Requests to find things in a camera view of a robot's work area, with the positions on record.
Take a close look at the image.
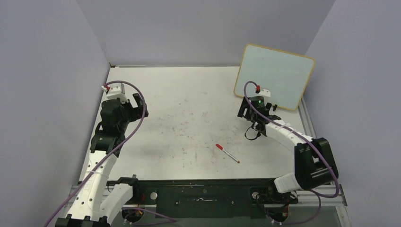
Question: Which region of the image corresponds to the yellow-framed whiteboard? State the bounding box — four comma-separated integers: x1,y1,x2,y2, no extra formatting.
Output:
234,44,315,111

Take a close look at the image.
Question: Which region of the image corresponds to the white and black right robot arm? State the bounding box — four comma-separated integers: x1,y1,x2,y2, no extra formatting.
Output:
238,96,340,202

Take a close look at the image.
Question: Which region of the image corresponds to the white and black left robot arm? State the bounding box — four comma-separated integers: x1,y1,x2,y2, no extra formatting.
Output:
55,93,148,227

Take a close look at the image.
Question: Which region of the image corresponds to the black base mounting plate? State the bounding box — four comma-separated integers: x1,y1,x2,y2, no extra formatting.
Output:
106,178,298,219

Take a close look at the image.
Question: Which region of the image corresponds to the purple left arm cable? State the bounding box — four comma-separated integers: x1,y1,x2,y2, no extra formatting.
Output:
44,80,148,227

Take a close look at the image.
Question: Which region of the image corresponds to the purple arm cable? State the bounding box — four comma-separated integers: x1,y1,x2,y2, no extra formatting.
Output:
44,80,148,227
244,81,340,199

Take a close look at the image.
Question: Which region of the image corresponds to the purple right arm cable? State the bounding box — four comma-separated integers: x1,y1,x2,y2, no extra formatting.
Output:
244,81,340,199

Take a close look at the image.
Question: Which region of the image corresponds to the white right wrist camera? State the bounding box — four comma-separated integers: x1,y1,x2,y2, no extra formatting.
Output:
255,85,271,98

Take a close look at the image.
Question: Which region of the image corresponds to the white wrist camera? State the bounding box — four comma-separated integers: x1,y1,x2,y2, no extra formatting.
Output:
255,85,271,98
101,83,128,104

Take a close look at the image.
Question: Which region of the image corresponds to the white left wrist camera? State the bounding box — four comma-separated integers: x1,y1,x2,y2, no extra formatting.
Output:
101,83,128,104

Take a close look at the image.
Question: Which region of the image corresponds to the aluminium frame rail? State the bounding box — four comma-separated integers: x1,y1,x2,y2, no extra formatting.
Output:
298,98,316,138

